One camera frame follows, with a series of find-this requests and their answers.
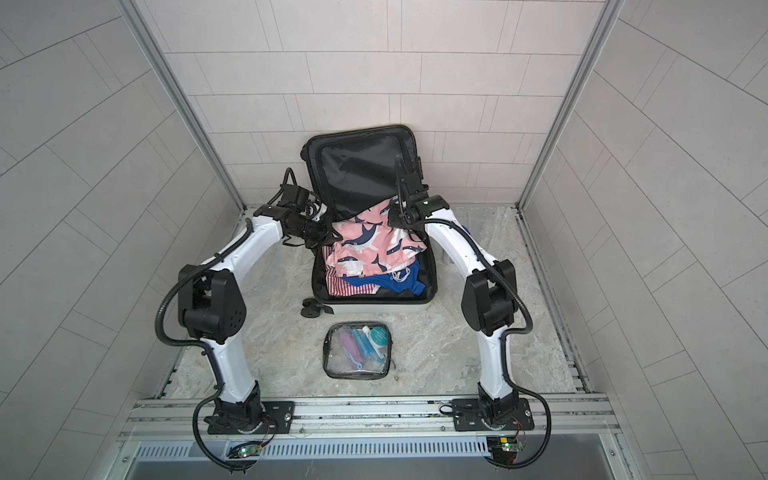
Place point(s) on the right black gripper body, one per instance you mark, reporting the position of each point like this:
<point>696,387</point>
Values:
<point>401,216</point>

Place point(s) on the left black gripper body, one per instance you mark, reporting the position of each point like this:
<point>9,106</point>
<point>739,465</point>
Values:
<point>314,232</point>

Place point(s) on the pink shark print garment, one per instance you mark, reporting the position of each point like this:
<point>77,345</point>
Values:
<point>370,246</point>

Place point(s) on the blue cloth garment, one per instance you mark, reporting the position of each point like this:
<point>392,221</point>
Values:
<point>399,281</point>

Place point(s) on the red white striped garment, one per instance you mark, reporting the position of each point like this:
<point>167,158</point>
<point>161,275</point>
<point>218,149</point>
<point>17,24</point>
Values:
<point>339,287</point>

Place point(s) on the clear toiletry pouch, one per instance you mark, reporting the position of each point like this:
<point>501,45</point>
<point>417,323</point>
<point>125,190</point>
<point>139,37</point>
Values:
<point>357,351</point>

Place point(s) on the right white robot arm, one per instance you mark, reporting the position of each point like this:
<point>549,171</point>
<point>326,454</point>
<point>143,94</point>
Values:
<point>489,303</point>

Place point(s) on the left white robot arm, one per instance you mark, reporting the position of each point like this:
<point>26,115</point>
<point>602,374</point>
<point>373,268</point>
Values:
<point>212,309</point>

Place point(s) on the black open suitcase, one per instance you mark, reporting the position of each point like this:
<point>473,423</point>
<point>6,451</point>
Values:
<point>351,171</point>

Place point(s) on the black suitcase wheel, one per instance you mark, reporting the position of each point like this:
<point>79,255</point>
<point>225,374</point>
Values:
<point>312,308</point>

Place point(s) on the left green circuit board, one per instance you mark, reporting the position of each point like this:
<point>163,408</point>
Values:
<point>245,451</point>

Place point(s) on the green circuit board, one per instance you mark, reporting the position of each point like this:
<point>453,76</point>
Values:
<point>504,450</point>
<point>245,451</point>

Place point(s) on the right green circuit board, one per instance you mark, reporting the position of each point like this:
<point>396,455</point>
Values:
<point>504,450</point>

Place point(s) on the aluminium mounting rail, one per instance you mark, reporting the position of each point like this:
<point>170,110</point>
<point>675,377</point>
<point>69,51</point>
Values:
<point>350,417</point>

